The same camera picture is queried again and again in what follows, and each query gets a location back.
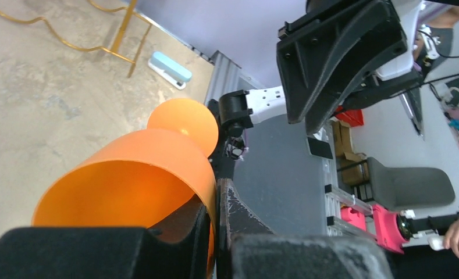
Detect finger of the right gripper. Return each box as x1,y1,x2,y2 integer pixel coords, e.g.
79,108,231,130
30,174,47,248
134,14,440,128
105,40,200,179
276,1,406,124
305,69,424,135

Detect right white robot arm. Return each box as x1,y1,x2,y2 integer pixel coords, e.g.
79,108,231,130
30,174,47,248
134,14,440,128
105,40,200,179
211,1,423,137

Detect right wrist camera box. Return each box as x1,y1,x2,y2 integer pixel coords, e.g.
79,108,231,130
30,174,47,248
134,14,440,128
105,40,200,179
376,0,423,81

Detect gold wire glass rack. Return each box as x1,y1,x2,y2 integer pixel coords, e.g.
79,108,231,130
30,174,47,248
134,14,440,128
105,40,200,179
0,1,154,78

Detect orange wine glass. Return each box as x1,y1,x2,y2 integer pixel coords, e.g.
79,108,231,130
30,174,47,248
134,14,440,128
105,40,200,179
31,98,219,270

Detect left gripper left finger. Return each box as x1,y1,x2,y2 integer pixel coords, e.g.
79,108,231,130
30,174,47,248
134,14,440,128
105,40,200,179
0,197,210,278

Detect grey office chair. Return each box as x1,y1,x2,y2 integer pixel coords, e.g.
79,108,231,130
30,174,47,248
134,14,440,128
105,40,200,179
367,157,456,211

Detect pink device on bench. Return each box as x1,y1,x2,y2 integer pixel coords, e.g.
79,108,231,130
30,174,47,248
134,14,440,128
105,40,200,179
340,205,409,254

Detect cardboard box under table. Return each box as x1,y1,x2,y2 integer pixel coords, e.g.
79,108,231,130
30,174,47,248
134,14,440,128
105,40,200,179
332,121,369,186

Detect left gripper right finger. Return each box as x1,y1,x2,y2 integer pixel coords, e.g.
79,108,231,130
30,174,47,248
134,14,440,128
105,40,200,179
216,178,393,278

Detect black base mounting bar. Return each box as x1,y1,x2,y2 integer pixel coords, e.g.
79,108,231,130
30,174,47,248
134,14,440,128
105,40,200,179
207,99,248,180

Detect black smartphone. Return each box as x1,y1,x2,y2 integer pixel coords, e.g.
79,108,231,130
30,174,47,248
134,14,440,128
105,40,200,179
307,137,334,160

